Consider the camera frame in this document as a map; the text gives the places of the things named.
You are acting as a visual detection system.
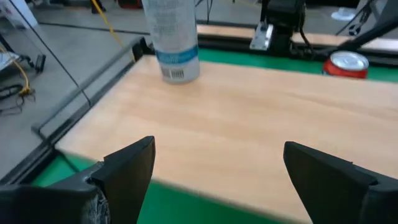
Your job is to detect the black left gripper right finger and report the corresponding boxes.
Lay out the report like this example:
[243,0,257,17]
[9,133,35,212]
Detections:
[283,141,398,224]

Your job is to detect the yellow extension cable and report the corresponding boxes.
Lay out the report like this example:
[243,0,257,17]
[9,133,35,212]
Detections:
[90,0,126,49]

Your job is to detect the red beverage can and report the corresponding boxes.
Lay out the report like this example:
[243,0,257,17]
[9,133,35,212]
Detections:
[322,50,370,80]

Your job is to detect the slim silver beverage can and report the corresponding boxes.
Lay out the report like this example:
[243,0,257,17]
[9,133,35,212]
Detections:
[141,0,201,84]

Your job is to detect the wooden shelf with black frame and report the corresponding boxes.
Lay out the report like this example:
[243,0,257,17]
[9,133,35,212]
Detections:
[55,54,398,224]

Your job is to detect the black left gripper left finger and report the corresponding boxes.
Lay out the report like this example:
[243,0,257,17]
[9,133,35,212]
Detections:
[0,136,156,224]

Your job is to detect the thin yellow cord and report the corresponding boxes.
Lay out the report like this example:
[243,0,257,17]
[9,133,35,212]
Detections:
[0,46,33,96]

